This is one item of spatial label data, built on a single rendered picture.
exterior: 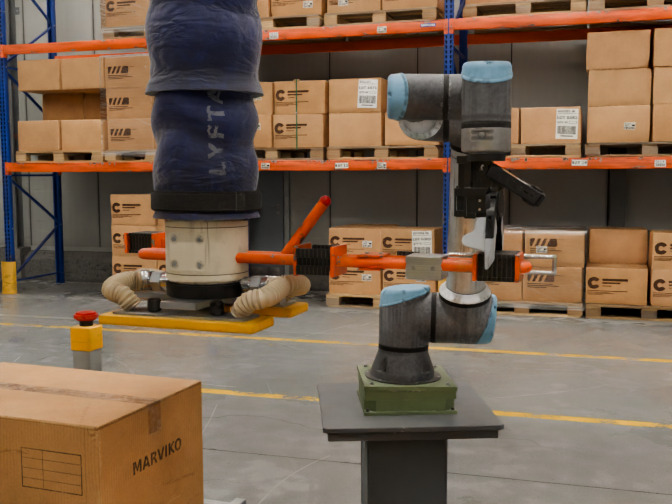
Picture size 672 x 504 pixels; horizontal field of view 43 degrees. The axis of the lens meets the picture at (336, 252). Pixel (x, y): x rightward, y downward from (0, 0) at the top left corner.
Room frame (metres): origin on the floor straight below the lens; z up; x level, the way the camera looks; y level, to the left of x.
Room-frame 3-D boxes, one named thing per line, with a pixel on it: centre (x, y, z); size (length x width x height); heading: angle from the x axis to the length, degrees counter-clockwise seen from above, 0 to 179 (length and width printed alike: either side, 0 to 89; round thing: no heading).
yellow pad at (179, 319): (1.65, 0.30, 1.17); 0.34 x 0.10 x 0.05; 71
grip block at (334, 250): (1.66, 0.03, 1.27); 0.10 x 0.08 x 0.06; 161
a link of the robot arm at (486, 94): (1.56, -0.28, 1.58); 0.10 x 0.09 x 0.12; 173
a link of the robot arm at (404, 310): (2.49, -0.21, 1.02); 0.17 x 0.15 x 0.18; 83
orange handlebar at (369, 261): (1.79, 0.04, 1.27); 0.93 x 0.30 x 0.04; 71
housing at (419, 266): (1.59, -0.17, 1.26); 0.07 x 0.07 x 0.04; 71
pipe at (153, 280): (1.74, 0.27, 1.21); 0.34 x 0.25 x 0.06; 71
